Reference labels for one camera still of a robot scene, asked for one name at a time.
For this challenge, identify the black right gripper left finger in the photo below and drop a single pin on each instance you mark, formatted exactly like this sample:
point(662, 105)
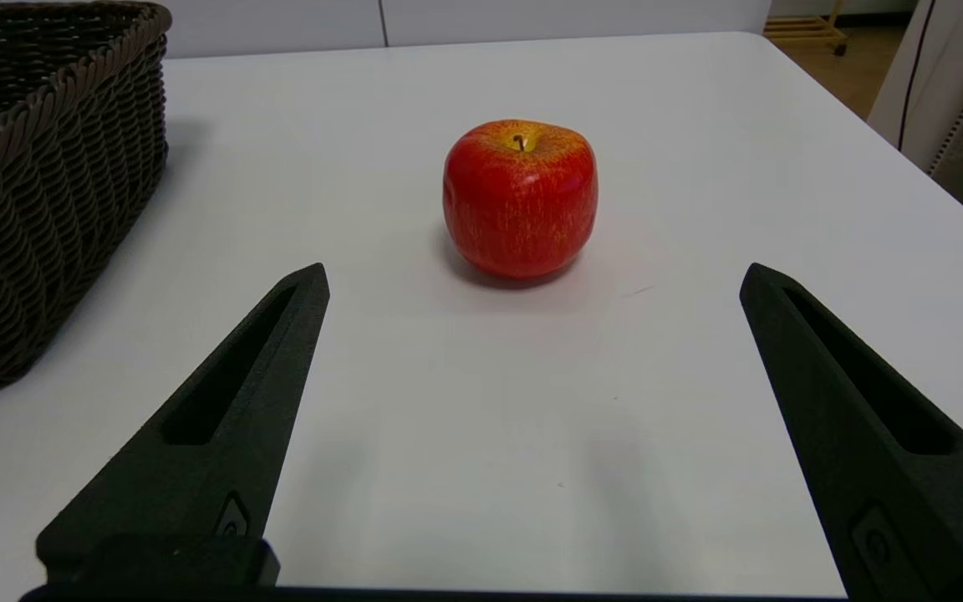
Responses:
point(222, 435)

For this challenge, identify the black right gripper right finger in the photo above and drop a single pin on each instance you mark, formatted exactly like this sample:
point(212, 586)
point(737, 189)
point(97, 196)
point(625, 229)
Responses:
point(891, 451)

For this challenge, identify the red yellow apple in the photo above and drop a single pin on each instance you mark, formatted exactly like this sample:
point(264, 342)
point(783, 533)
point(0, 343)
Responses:
point(519, 205)

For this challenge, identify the dark brown wicker basket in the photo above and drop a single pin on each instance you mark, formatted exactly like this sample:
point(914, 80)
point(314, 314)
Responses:
point(38, 192)

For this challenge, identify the white perforated metal cabinet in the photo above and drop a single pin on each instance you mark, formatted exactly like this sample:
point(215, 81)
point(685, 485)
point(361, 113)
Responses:
point(962, 100)

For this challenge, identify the light wooden frame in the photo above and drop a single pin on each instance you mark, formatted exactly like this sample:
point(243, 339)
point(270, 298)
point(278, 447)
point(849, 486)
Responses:
point(806, 27)

